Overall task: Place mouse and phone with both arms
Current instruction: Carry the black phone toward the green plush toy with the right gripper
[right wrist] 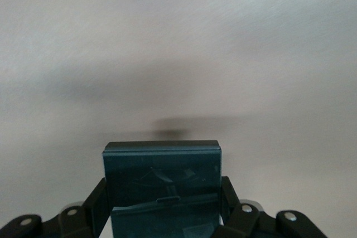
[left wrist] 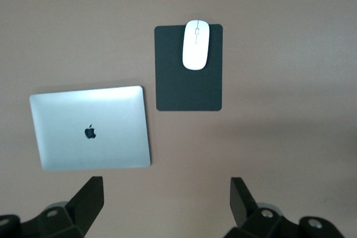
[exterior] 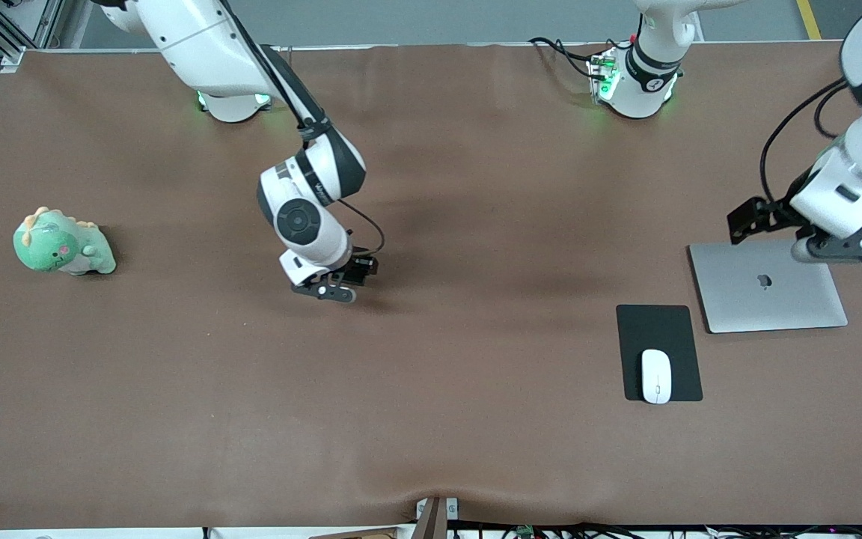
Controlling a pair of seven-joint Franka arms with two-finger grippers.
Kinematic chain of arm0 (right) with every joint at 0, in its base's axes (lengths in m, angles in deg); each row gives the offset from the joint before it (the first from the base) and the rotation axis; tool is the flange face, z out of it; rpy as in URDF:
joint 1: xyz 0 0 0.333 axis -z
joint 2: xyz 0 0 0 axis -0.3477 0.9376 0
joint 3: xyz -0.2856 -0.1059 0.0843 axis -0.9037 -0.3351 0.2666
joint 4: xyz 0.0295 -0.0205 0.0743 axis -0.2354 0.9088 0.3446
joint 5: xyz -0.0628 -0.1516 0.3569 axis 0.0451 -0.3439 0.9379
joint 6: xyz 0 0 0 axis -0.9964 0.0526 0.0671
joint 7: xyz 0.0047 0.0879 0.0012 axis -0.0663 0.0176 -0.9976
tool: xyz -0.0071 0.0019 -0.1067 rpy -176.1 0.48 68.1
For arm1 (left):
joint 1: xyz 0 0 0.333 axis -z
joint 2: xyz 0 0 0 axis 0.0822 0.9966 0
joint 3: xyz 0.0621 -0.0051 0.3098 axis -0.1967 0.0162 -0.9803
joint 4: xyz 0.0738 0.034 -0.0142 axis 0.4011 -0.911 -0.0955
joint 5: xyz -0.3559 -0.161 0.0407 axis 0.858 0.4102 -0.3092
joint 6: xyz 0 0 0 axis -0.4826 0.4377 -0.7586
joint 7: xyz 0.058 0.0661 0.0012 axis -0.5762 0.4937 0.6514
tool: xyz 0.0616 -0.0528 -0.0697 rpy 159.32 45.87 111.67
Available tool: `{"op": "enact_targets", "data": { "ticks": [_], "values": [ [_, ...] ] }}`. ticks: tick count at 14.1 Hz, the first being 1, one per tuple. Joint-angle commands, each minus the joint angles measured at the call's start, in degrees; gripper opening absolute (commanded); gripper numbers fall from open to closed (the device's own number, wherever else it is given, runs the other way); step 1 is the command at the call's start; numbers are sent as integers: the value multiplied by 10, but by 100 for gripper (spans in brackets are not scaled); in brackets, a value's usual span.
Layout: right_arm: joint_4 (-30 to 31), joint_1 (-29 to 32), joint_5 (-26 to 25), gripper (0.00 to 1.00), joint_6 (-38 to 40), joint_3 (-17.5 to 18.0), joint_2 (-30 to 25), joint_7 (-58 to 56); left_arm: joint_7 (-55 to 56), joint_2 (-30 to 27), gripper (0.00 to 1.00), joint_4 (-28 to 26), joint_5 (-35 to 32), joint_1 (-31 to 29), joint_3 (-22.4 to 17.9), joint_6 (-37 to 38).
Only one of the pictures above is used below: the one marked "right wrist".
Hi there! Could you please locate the brown table cover sheet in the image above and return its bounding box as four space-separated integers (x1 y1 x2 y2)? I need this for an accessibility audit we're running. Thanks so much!
0 0 357 238

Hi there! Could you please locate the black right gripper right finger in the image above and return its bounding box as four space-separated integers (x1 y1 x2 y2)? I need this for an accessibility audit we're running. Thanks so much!
213 176 327 238

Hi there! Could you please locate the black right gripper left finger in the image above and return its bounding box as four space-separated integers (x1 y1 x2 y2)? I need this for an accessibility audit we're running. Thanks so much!
0 178 114 238

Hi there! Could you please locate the black phone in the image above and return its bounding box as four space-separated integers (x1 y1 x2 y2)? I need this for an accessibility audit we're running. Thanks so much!
100 140 223 238

